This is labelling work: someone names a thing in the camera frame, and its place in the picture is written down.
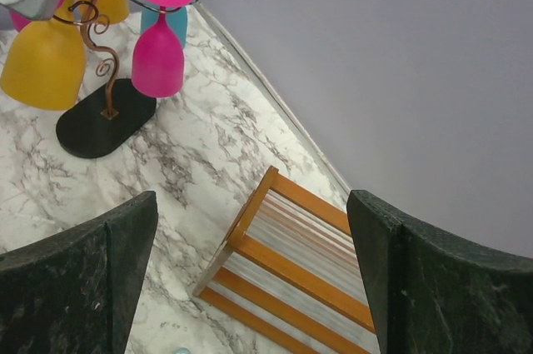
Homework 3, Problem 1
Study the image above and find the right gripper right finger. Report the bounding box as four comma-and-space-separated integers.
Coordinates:
346, 190, 532, 353

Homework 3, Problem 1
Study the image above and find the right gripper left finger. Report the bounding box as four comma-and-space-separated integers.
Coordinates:
1, 191, 157, 353

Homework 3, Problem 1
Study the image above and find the metal wine glass rack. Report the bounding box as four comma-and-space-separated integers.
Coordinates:
55, 0, 187, 160

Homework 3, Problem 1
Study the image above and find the pink wine glass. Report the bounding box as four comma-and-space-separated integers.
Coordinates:
131, 0, 191, 98
8, 0, 63, 32

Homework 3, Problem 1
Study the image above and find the blue wine glass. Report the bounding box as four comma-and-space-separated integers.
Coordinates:
140, 7, 188, 47

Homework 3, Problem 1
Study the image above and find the wooden dish rack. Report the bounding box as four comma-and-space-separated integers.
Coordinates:
193, 167, 379, 353

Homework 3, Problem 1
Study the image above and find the light blue eraser block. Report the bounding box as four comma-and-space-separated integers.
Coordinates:
173, 347, 191, 354

